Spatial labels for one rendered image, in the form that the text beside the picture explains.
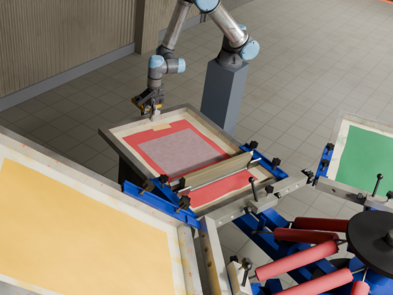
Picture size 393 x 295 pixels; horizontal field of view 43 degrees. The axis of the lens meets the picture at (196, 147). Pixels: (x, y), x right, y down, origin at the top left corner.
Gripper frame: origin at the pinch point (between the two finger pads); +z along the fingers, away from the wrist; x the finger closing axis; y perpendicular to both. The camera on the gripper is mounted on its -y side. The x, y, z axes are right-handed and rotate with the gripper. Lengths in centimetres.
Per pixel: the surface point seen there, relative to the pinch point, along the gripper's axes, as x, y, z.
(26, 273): -102, -107, -44
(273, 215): -95, 0, -6
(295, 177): -82, 28, -6
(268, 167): -67, 27, -2
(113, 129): -1.9, -22.6, 0.0
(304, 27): 222, 419, 98
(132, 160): -29.7, -28.4, -0.9
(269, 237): -97, 0, 6
